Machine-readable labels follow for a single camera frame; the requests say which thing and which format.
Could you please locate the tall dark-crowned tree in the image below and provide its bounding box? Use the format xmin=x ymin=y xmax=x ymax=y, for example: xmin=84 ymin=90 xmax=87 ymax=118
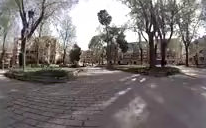
xmin=88 ymin=9 xmax=129 ymax=66

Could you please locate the row of bare trees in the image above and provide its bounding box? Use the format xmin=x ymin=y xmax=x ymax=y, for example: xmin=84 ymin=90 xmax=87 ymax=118
xmin=122 ymin=0 xmax=206 ymax=71
xmin=0 ymin=0 xmax=79 ymax=72

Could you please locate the tan brick building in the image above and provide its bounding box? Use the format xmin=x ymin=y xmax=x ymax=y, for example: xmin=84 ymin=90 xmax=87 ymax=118
xmin=0 ymin=35 xmax=65 ymax=68

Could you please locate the grey brick paved path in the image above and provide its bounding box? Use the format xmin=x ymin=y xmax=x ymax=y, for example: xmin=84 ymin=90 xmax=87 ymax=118
xmin=0 ymin=65 xmax=206 ymax=128

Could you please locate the grey building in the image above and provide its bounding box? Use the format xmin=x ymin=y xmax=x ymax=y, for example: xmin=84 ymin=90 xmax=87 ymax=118
xmin=188 ymin=35 xmax=206 ymax=66

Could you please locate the small dark conifer tree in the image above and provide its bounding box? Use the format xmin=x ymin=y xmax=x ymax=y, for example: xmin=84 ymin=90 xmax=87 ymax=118
xmin=69 ymin=43 xmax=83 ymax=66

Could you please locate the low green planted bed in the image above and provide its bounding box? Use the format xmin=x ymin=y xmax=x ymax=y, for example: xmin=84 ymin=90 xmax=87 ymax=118
xmin=4 ymin=66 xmax=80 ymax=84
xmin=114 ymin=64 xmax=181 ymax=78

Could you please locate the brown brick building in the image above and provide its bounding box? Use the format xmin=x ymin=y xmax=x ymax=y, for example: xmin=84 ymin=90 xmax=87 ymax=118
xmin=119 ymin=37 xmax=186 ymax=66

